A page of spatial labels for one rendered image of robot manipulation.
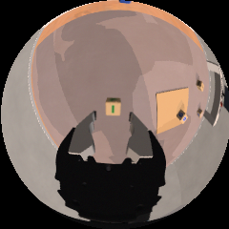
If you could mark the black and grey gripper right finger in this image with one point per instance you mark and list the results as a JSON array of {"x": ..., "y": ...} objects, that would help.
[{"x": 143, "y": 148}]

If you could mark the orange flat mat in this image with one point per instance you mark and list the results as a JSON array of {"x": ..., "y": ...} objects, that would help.
[{"x": 168, "y": 104}]

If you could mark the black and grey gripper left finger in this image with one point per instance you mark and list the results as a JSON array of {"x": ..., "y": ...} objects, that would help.
[{"x": 77, "y": 145}]

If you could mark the wooden letter block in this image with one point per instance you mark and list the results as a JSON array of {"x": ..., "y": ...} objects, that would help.
[
  {"x": 200, "y": 85},
  {"x": 113, "y": 106},
  {"x": 199, "y": 112},
  {"x": 182, "y": 116}
]

